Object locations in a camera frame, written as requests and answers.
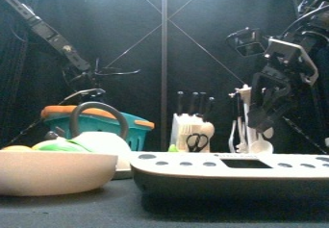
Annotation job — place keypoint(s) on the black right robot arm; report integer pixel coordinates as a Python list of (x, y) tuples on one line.
[(320, 20)]

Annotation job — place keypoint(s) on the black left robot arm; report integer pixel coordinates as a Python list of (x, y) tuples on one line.
[(47, 31)]

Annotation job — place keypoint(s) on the white toy egg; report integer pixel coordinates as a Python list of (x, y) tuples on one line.
[(269, 132)]

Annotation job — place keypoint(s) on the white utensil holder stand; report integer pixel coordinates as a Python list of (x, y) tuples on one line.
[(245, 110)]

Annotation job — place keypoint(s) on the teal basket with orange rim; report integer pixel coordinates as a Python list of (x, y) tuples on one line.
[(104, 122)]

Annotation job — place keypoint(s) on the white toy ladle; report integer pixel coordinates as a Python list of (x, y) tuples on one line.
[(261, 147)]

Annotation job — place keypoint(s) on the green toy vegetable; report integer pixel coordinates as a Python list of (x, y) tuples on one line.
[(59, 146)]

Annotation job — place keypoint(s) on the white knife block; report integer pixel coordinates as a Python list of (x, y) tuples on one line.
[(184, 132)]

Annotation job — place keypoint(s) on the white toy appliance grey buttons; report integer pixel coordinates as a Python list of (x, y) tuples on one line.
[(223, 177)]

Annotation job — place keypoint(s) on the yellow toy food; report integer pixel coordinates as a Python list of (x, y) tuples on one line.
[(17, 148)]

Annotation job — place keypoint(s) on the small green toy piece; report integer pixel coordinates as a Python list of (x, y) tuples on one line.
[(173, 148)]

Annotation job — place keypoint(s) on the white bowl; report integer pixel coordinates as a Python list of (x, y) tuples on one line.
[(51, 172)]

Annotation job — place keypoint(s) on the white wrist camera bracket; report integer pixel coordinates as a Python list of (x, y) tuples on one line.
[(296, 56)]

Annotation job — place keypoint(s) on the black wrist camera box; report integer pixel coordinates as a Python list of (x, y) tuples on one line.
[(248, 42)]

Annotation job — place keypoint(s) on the grey vertical frame pole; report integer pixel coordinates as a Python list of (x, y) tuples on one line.
[(164, 62)]

